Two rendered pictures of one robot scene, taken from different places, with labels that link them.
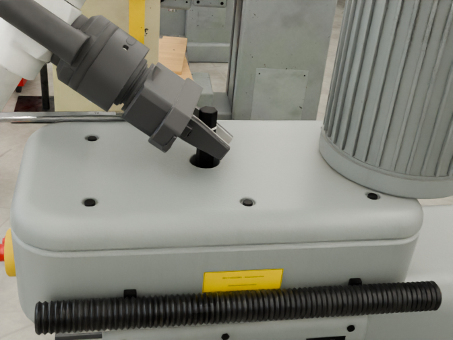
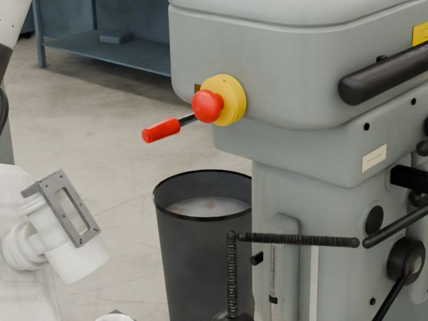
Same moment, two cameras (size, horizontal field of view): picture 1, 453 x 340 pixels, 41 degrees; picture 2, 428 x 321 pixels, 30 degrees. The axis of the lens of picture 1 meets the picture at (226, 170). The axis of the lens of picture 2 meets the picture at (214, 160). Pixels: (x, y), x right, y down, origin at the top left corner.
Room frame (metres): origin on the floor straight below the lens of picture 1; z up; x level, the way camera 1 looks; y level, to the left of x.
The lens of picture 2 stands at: (-0.13, 0.79, 2.07)
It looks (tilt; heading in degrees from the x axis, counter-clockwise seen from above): 23 degrees down; 324
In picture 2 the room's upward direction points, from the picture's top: 1 degrees counter-clockwise
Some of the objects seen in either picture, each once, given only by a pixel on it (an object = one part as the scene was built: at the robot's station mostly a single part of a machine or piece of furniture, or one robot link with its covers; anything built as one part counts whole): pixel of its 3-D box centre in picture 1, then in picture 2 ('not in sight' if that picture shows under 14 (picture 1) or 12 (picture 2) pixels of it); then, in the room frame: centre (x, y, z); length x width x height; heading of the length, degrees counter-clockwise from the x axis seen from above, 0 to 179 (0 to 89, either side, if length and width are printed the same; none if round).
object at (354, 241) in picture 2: not in sight; (304, 240); (0.52, 0.18, 1.58); 0.17 x 0.01 x 0.01; 45
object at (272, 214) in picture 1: (212, 214); (337, 20); (0.65, 0.01, 1.81); 0.47 x 0.26 x 0.16; 103
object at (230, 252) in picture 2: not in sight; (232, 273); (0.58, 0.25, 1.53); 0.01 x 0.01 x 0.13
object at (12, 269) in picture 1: (16, 251); (222, 100); (0.59, 0.25, 1.76); 0.06 x 0.02 x 0.06; 13
